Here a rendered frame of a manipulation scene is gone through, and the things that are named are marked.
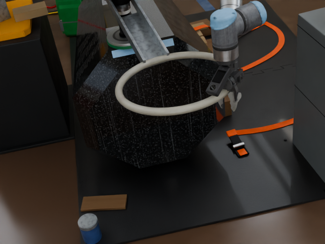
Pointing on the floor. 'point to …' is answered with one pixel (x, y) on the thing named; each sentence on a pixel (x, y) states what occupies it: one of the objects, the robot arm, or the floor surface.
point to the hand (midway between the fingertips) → (226, 107)
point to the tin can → (90, 228)
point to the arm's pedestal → (310, 89)
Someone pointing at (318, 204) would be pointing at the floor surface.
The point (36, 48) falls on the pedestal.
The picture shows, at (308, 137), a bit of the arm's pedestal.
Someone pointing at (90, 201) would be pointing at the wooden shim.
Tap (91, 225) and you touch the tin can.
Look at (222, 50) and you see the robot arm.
